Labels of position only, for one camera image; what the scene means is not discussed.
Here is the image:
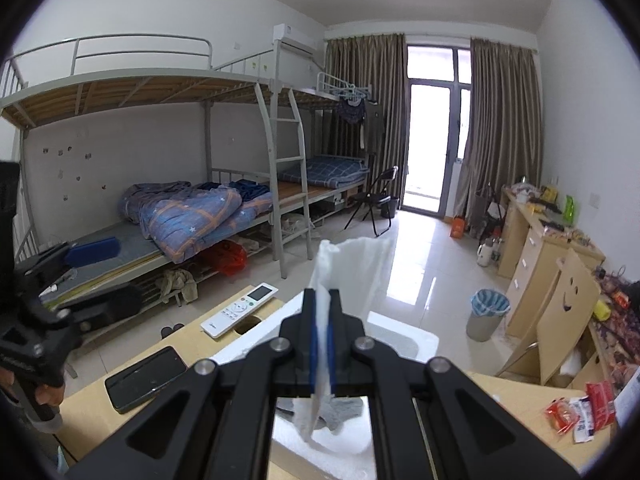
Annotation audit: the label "glass balcony door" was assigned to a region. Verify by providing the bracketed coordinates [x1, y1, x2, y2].
[405, 45, 474, 217]

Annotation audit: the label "patterned tablecloth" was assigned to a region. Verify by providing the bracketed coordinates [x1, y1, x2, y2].
[589, 269, 640, 393]

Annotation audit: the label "black folding chair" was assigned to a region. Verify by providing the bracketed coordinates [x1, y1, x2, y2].
[344, 165, 400, 239]

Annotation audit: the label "hanging dark clothes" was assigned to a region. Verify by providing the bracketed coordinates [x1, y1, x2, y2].
[334, 97, 386, 153]

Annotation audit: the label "white foam box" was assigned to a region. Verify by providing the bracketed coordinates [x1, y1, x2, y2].
[212, 300, 441, 480]

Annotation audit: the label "beige cloth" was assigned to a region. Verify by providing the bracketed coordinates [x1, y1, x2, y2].
[155, 267, 199, 306]

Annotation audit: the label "red snack packet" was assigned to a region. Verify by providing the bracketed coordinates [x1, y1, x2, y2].
[545, 397, 584, 436]
[585, 381, 619, 431]

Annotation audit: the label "grey cloth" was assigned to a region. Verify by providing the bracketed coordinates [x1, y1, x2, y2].
[277, 395, 364, 434]

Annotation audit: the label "red plastic bag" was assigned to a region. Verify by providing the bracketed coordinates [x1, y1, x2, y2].
[200, 240, 249, 276]

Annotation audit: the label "wooden smiley chair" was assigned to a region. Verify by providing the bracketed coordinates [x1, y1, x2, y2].
[495, 247, 604, 387]

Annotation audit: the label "wooden desk with drawers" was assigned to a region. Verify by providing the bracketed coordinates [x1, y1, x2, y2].
[497, 185, 607, 312]

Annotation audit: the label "white snack packet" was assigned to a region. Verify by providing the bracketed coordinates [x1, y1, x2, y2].
[570, 396, 599, 444]

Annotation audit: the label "white remote control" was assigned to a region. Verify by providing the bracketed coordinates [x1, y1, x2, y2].
[200, 283, 279, 337]

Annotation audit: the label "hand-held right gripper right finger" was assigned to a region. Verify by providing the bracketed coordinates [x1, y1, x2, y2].
[326, 289, 582, 480]

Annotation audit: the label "white air conditioner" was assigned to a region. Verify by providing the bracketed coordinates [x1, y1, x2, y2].
[272, 23, 317, 56]

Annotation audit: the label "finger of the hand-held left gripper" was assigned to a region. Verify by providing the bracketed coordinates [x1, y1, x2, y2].
[50, 282, 144, 333]
[15, 236, 122, 281]

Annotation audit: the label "person's left hand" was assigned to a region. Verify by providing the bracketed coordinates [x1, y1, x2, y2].
[0, 365, 66, 411]

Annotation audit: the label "brown curtain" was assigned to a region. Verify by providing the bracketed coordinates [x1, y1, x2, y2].
[457, 37, 542, 237]
[325, 34, 408, 202]

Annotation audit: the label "blue plaid bedding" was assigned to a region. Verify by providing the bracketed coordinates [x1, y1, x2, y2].
[277, 155, 371, 189]

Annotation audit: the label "grey mattress pad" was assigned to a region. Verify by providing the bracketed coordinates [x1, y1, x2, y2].
[30, 220, 168, 293]

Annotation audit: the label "navy clothes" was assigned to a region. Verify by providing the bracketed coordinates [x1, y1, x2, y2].
[197, 178, 271, 199]

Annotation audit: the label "blue patterned quilt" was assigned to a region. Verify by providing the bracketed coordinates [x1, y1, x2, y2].
[118, 180, 274, 264]

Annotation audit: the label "black smartphone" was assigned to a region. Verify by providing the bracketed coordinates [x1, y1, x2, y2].
[104, 345, 189, 415]

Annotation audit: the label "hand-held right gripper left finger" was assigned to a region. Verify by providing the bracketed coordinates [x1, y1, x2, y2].
[65, 287, 321, 480]

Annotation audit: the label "grey metal bunk bed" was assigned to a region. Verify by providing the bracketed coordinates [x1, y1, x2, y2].
[0, 35, 382, 381]

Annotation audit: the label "grey trash bin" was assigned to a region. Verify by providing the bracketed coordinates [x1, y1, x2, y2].
[466, 288, 511, 343]

